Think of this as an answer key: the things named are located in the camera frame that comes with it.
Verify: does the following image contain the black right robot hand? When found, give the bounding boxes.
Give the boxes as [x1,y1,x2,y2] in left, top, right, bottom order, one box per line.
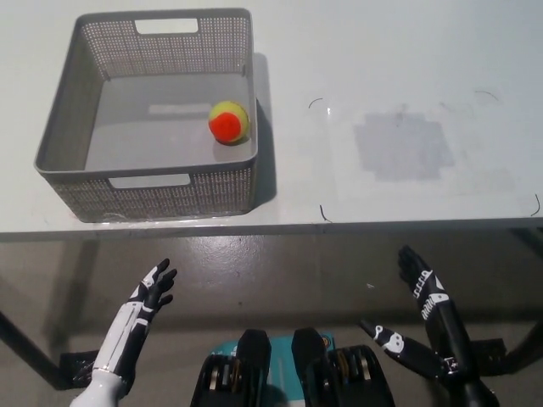
[359,244,485,382]

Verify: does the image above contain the white and black left hand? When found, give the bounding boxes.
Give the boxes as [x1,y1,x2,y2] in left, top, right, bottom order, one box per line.
[91,258,179,378]

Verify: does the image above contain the yellow and orange tennis ball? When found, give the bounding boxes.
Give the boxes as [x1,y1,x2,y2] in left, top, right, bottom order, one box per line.
[207,99,250,146]

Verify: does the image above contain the grey perforated plastic basket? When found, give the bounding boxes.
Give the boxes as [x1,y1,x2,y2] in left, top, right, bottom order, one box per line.
[34,7,260,224]

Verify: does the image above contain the grey tape patch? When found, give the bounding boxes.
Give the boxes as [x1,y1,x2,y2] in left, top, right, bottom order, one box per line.
[354,112,458,183]

